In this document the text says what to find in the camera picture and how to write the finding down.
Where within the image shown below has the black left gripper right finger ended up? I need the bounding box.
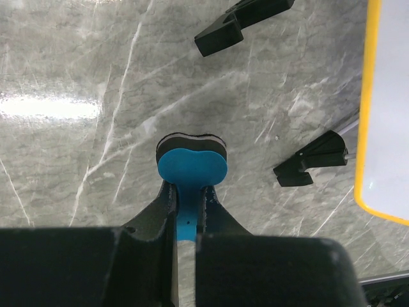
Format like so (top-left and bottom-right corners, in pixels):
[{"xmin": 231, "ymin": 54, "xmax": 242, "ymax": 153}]
[{"xmin": 195, "ymin": 186, "xmax": 367, "ymax": 306}]

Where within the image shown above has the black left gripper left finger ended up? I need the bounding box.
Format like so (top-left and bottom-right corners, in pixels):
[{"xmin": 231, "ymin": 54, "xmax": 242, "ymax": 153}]
[{"xmin": 1, "ymin": 182, "xmax": 178, "ymax": 306}]

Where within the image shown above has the blue whiteboard eraser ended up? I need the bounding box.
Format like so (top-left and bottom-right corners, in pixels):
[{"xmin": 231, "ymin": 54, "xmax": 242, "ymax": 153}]
[{"xmin": 156, "ymin": 132, "xmax": 228, "ymax": 242}]

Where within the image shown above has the yellow framed whiteboard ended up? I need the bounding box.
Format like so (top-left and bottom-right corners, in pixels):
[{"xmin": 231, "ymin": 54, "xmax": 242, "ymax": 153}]
[{"xmin": 354, "ymin": 1, "xmax": 408, "ymax": 225}]

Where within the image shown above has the aluminium front rail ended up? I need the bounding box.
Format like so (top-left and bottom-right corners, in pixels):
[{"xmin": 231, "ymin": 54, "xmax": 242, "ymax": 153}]
[{"xmin": 359, "ymin": 270, "xmax": 409, "ymax": 287}]

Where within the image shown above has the wire whiteboard stand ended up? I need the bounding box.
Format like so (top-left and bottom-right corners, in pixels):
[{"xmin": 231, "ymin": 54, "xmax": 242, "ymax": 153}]
[{"xmin": 194, "ymin": 0, "xmax": 360, "ymax": 188}]

